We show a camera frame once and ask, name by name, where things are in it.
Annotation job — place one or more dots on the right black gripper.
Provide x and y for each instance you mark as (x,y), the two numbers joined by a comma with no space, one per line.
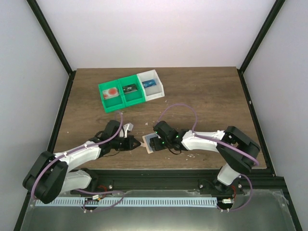
(155,143)

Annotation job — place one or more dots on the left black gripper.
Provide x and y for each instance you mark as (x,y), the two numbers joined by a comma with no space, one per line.
(128,143)

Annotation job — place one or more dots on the pink leather card holder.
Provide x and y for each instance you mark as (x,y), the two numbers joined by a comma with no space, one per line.
(146,142)

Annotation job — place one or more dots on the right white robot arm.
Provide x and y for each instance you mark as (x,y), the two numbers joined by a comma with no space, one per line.
(237,149)

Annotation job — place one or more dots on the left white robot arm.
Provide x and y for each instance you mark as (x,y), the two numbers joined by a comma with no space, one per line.
(69,158)

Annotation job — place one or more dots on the black card in bin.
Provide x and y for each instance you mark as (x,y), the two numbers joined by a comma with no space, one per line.
(129,88)

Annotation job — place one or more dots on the red dotted card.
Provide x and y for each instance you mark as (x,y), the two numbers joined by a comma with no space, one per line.
(110,93)

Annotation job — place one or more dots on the blue card in bin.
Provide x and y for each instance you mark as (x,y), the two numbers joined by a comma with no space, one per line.
(149,83)

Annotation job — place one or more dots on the middle green bin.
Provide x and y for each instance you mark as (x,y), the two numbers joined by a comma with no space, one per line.
(133,98)

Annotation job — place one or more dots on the green bin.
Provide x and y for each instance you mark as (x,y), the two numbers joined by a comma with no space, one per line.
(133,98)
(112,104)

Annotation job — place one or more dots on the left green bin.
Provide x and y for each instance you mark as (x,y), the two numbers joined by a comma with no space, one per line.
(112,104)

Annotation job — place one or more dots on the white bin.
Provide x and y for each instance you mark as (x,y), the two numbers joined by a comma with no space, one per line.
(155,92)

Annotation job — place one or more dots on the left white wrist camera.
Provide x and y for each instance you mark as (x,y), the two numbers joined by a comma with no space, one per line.
(126,129)

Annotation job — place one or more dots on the light blue slotted cable duct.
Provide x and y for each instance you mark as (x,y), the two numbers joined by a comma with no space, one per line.
(210,202)

